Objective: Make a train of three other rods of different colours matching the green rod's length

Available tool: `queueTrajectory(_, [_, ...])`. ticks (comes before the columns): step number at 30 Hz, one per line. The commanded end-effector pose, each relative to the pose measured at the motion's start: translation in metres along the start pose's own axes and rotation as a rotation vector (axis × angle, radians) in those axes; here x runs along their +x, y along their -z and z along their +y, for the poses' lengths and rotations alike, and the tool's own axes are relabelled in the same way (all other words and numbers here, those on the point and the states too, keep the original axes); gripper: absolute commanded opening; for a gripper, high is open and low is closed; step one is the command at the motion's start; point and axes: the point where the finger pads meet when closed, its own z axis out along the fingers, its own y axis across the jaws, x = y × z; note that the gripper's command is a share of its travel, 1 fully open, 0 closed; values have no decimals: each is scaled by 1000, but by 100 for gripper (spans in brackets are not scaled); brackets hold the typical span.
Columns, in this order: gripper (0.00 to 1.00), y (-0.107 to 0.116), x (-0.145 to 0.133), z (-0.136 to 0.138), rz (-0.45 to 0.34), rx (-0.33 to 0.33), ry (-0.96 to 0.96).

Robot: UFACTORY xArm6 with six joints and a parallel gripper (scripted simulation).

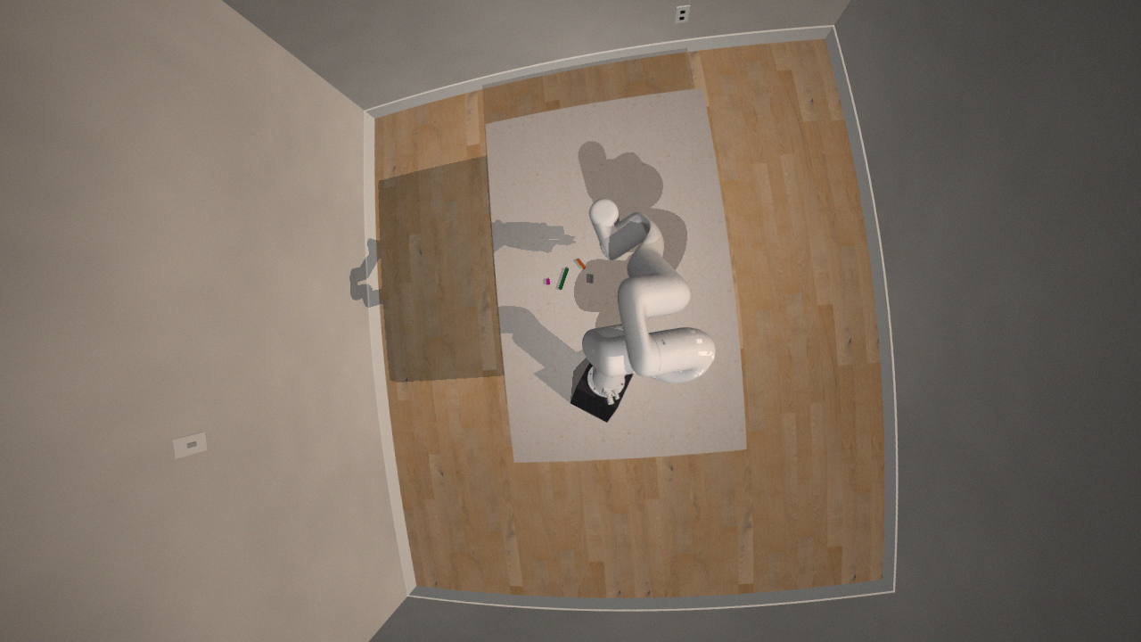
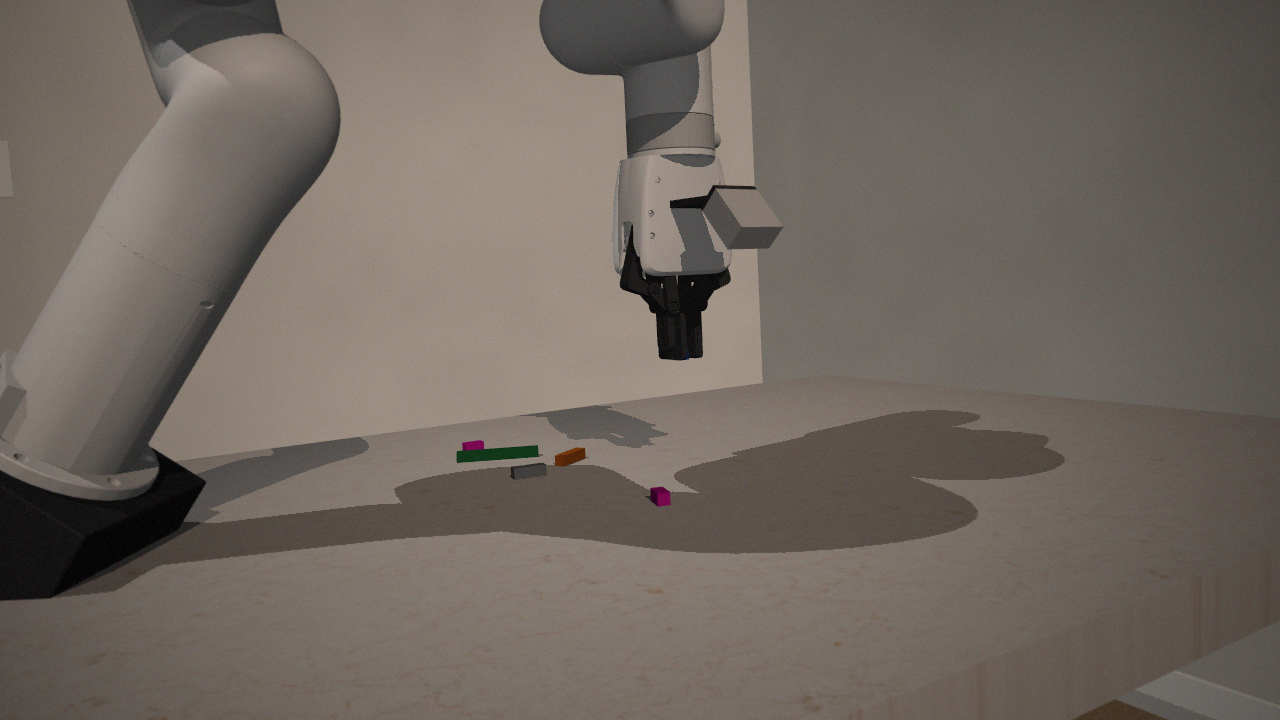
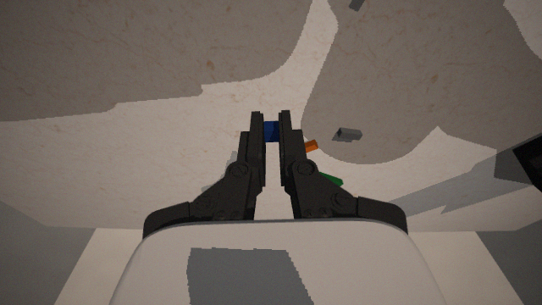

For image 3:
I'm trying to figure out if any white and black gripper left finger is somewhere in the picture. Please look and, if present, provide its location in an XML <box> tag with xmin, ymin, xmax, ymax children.
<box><xmin>142</xmin><ymin>111</ymin><xmax>266</xmax><ymax>240</ymax></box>

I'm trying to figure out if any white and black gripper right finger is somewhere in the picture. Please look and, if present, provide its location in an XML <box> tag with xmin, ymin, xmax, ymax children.
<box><xmin>279</xmin><ymin>110</ymin><xmax>408</xmax><ymax>234</ymax></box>

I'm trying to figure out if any green rod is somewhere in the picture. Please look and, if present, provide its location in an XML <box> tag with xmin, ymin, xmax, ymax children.
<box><xmin>319</xmin><ymin>172</ymin><xmax>343</xmax><ymax>186</ymax></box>

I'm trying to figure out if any small blue block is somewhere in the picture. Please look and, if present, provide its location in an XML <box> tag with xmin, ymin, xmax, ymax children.
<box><xmin>264</xmin><ymin>121</ymin><xmax>279</xmax><ymax>142</ymax></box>

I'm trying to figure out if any dark grey rod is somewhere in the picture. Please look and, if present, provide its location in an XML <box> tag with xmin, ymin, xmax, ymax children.
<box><xmin>337</xmin><ymin>127</ymin><xmax>362</xmax><ymax>141</ymax></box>

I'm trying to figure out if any orange rod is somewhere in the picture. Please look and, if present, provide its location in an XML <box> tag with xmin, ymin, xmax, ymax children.
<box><xmin>305</xmin><ymin>140</ymin><xmax>318</xmax><ymax>153</ymax></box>

